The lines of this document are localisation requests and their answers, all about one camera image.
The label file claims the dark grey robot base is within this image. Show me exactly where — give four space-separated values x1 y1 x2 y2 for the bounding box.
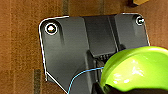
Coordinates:
38 13 150 94

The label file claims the thin blue cable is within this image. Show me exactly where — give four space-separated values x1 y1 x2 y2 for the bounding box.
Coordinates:
66 66 105 94

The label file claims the small green bowl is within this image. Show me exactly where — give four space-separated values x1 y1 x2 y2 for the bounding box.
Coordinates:
99 45 168 93

